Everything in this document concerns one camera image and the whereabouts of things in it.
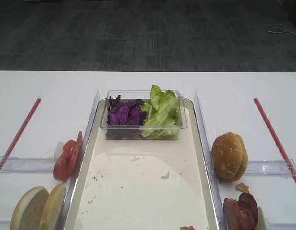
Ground clear rail upper left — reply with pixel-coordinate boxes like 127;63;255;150
0;156;56;173

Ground orange food scrap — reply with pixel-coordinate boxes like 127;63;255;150
180;226;196;230

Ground clear rail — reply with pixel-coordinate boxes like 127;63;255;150
266;223;296;230
0;220;11;230
0;156;56;173
244;159;296;177

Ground tomato slice rear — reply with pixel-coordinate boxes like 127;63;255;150
67;131;83;174

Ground grilled meat slice rear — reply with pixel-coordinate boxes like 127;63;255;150
238;193;258;230

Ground left clear long divider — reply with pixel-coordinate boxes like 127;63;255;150
55;89;100;230

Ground right red tape strip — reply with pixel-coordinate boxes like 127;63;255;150
253;98;296;184

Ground sesame bun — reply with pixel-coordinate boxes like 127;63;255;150
212;132;243;180
232;134;248;181

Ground white cable on floor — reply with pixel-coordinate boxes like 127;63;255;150
262;23;296;38

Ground right clear long divider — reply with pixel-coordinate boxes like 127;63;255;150
194;91;227;230

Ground tomato slice front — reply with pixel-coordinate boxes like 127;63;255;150
53;139;76;181

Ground clear rail upper right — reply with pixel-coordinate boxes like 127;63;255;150
244;159;296;177

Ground white metal tray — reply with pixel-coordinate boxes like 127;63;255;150
65;99;217;230

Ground white pusher block right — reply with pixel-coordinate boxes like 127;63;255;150
255;207;271;230

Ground tomato slice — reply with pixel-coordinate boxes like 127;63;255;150
67;131;83;174
53;139;76;181

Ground purple cabbage leaves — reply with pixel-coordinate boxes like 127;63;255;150
107;95;147;126

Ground clear rail lower right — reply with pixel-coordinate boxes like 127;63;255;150
266;223;296;230

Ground green lettuce leaves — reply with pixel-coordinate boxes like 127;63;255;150
140;85;179;139

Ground left red tape strip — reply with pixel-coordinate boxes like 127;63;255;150
0;98;42;172

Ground sesame bun top front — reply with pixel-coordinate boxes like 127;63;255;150
212;132;243;180

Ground lettuce scrap on tray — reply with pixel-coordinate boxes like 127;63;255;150
161;171;170;179

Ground small meat crumb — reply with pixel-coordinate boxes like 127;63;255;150
235;183;249;193

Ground sesame bun top rear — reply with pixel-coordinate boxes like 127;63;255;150
232;134;248;181

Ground clear rail lower left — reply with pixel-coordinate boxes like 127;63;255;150
0;220;11;230

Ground clear plastic salad container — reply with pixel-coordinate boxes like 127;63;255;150
100;85;187;140

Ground red tape strip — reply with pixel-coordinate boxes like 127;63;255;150
0;98;42;172
253;98;296;184

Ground clear long divider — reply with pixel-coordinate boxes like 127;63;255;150
194;91;227;230
55;89;100;230

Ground bun slice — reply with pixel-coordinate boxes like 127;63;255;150
10;186;49;230
39;184;66;230

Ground white pusher block tomato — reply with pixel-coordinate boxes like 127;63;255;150
54;141;65;160

